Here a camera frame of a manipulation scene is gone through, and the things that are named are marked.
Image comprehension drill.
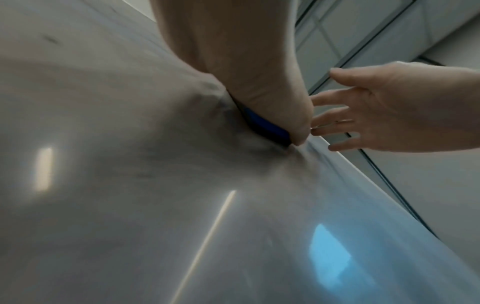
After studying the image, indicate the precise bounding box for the blue whiteboard eraser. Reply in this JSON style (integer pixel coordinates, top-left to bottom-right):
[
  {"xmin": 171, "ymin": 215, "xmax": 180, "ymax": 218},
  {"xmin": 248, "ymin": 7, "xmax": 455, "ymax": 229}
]
[{"xmin": 228, "ymin": 93, "xmax": 292, "ymax": 146}]

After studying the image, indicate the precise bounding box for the white whiteboard with wavy lines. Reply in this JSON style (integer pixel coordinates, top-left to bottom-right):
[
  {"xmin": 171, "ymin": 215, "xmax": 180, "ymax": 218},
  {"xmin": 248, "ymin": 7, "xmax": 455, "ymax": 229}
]
[{"xmin": 0, "ymin": 0, "xmax": 480, "ymax": 304}]

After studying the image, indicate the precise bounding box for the person's right hand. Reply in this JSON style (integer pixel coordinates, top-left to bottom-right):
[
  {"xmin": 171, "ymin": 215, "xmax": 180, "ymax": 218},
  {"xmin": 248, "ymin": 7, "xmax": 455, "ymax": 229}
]
[{"xmin": 310, "ymin": 61, "xmax": 480, "ymax": 154}]

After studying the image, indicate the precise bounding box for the person's left hand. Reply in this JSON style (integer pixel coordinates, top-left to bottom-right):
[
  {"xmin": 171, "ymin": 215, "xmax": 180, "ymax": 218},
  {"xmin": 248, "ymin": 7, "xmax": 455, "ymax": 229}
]
[{"xmin": 148, "ymin": 0, "xmax": 315, "ymax": 146}]

